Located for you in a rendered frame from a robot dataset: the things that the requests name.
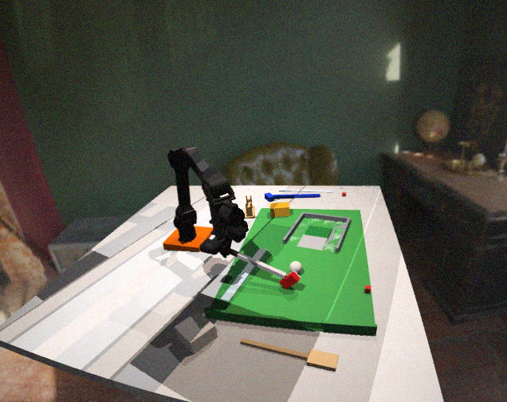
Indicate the blue golf putter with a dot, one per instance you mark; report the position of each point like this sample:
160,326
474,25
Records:
271,197

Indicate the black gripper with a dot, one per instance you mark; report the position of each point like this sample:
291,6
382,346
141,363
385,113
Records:
217,244

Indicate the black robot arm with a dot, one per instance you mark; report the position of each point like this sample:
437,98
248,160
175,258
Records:
213,185

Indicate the yellow block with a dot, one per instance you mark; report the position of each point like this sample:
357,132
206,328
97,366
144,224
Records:
279,209

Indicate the white golf ball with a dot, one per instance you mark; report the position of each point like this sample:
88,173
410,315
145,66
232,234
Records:
295,266

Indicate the green putting mat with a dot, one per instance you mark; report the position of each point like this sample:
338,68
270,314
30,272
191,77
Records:
331,287

